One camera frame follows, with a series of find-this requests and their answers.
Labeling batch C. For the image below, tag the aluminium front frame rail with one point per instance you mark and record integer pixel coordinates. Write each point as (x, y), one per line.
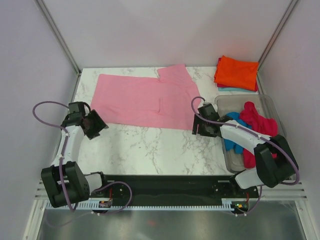
(278, 193)

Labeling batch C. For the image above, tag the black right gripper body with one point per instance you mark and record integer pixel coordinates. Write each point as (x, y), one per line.
(204, 130)

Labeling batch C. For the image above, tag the aluminium frame post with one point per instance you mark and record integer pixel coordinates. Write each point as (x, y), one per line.
(58, 35)
(278, 30)

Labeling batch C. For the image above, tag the white slotted cable duct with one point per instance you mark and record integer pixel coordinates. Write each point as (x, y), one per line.
(107, 204)

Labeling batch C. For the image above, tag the pink t shirt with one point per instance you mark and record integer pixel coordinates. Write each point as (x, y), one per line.
(162, 102)

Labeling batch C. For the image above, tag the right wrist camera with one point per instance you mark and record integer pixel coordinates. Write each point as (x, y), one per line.
(208, 111)

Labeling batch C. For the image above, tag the teal folded t shirt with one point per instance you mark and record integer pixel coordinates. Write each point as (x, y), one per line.
(231, 89)

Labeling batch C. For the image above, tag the orange folded t shirt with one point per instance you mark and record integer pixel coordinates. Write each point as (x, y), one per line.
(236, 73)

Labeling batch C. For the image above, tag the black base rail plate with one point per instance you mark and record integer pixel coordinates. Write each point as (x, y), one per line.
(172, 189)

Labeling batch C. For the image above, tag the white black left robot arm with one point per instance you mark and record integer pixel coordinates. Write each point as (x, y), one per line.
(64, 181)

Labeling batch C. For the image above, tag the right aluminium frame post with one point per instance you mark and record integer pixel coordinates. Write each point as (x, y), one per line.
(278, 30)

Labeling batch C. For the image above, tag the crimson crumpled t shirt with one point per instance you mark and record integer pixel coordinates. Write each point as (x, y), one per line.
(253, 120)

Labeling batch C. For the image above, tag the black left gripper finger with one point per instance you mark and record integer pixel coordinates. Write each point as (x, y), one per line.
(96, 121)
(92, 131)

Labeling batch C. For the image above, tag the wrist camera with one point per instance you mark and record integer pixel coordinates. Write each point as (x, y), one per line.
(208, 111)
(79, 107)

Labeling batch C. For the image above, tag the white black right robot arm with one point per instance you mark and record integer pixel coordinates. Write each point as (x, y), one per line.
(274, 161)

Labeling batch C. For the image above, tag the left aluminium frame post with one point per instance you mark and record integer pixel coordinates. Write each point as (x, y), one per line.
(58, 35)

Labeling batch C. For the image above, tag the clear plastic bin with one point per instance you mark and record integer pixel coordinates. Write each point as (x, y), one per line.
(235, 103)

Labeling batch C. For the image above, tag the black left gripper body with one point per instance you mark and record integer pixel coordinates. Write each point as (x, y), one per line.
(91, 123)

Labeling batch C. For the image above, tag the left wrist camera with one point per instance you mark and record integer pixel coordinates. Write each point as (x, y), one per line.
(79, 107)

